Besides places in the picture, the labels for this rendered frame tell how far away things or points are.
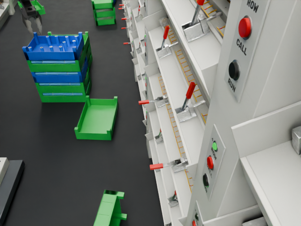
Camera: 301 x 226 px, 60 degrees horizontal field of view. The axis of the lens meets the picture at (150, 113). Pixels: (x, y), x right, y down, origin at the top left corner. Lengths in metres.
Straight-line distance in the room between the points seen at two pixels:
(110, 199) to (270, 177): 0.85
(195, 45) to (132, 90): 1.41
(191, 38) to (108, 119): 1.22
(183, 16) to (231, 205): 0.35
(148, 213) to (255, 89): 1.06
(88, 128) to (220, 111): 1.32
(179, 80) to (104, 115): 1.04
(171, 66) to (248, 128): 0.51
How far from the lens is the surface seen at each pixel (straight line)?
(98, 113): 1.68
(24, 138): 1.67
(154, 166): 0.70
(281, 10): 0.21
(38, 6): 3.44
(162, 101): 0.88
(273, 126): 0.27
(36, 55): 1.66
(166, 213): 1.09
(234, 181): 0.33
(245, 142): 0.27
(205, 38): 0.46
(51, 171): 1.46
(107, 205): 1.06
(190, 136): 0.54
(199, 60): 0.41
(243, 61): 0.26
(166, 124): 0.83
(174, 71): 0.71
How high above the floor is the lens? 1.12
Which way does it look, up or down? 43 degrees down
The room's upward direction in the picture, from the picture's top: straight up
